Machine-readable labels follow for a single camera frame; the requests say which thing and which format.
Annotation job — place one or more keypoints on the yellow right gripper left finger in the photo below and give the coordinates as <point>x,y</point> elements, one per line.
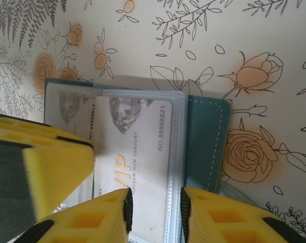
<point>92,222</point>

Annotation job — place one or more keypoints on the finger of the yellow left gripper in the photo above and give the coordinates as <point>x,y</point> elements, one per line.
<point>56,172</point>

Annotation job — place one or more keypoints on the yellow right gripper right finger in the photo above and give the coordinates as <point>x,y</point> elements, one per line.
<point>231,220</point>

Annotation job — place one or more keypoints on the silver VIP card number 88888813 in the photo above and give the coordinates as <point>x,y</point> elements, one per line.
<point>67,108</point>

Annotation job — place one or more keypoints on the teal leather card holder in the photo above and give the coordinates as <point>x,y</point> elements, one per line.
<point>203,141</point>

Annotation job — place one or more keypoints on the silver VIP card number 88888821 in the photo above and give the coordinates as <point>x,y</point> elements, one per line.
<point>132,131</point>

